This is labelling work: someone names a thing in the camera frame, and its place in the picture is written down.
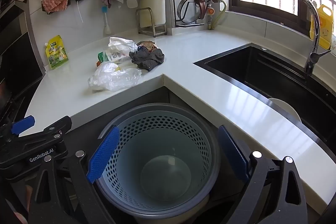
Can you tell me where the clear plastic bag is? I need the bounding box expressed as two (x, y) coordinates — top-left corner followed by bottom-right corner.
(88, 61), (142, 92)

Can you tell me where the thin white stick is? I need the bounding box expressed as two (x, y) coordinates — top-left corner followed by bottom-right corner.
(77, 1), (84, 23)

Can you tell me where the gas valve with orange knob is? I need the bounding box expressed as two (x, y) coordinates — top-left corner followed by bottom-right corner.
(207, 0), (219, 29)

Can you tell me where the yellow green seasoning pouch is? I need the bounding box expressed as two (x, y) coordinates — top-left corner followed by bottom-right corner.
(44, 35), (70, 70)

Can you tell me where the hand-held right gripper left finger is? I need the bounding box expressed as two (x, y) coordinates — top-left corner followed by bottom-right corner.
(28, 126), (120, 224)

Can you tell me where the person's left hand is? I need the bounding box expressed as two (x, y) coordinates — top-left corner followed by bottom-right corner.
(12, 184), (33, 224)

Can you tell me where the dark grey cloth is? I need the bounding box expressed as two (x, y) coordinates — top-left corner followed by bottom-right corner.
(129, 46), (165, 72)

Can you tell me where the black kitchen sink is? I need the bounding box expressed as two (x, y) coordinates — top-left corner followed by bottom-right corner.
(193, 42), (336, 151)

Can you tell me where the white green carton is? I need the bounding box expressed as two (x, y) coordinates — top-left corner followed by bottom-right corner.
(97, 51), (132, 65)

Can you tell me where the glass pot lid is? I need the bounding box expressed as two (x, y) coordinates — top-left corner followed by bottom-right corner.
(177, 0), (212, 25)

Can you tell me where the yellow gas hose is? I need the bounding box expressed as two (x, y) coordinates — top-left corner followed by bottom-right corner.
(210, 0), (227, 30)

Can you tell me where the blue white bottle brush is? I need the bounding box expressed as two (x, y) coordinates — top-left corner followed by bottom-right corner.
(102, 6), (112, 35)

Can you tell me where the grey perforated trash bin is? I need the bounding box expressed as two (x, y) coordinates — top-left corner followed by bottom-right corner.
(97, 103), (221, 219)

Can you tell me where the white paper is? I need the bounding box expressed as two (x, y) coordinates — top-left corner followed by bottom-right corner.
(108, 37), (138, 55)

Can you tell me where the chrome kitchen faucet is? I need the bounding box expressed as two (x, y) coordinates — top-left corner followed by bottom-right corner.
(290, 0), (332, 76)

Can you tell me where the metal cutting board stand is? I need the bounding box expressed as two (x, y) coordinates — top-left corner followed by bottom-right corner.
(136, 7), (168, 38)

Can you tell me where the black kitchen appliance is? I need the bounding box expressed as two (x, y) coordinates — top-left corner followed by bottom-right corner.
(0, 0), (46, 125)

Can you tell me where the white bowl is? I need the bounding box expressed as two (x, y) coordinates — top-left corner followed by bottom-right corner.
(268, 98), (302, 122)

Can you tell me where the pink dishcloth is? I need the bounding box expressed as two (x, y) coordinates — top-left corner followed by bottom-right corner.
(42, 0), (72, 13)

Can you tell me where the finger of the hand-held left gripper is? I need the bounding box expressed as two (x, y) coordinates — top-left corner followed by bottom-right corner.
(10, 115), (36, 135)
(43, 116), (72, 135)

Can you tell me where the yellow oil bottle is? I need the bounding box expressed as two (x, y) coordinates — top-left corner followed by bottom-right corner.
(310, 4), (334, 51)

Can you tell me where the black wire lid rack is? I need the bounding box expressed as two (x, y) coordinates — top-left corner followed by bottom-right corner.
(172, 0), (213, 28)

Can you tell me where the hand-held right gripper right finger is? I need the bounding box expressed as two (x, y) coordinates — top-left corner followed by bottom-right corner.
(217, 125), (308, 224)

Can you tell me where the red brown snack wrapper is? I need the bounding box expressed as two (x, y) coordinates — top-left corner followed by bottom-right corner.
(137, 40), (156, 52)

